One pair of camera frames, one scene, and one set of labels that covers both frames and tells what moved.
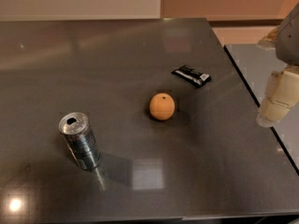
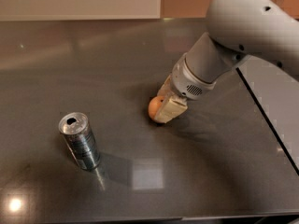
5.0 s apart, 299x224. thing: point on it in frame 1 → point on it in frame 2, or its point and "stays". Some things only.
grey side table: (256, 64) stays
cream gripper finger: (270, 41) → (167, 88)
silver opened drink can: (79, 140) stays
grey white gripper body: (288, 39) → (188, 79)
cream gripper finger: (281, 94) → (170, 108)
